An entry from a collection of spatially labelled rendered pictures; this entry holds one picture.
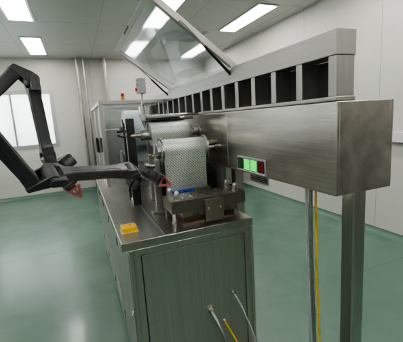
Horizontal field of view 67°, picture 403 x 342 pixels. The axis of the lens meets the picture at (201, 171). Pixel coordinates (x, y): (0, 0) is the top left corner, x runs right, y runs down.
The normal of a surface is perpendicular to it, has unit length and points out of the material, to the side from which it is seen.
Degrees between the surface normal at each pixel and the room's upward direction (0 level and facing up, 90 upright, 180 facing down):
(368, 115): 90
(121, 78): 90
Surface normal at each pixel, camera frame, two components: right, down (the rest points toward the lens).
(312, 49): -0.92, 0.12
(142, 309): 0.38, 0.14
